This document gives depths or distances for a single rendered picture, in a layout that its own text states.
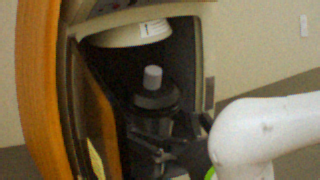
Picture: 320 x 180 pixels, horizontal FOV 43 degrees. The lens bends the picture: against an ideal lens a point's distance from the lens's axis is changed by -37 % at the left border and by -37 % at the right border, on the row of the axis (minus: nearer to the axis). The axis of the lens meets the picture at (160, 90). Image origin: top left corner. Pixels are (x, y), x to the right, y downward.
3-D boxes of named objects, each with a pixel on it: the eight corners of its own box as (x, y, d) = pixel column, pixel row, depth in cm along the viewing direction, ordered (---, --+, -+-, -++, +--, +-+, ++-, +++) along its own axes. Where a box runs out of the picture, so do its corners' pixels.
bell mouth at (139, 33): (75, 33, 115) (77, 13, 113) (145, 15, 123) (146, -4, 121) (102, 55, 101) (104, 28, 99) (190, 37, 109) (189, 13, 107)
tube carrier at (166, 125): (108, 161, 118) (108, 80, 106) (152, 154, 123) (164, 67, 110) (131, 190, 111) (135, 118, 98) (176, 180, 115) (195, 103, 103)
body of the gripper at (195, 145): (232, 135, 91) (205, 115, 98) (190, 151, 87) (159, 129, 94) (225, 168, 94) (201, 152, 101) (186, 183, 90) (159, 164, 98)
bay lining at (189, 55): (58, 143, 130) (52, 16, 115) (141, 128, 141) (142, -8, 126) (95, 190, 110) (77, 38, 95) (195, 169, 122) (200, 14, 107)
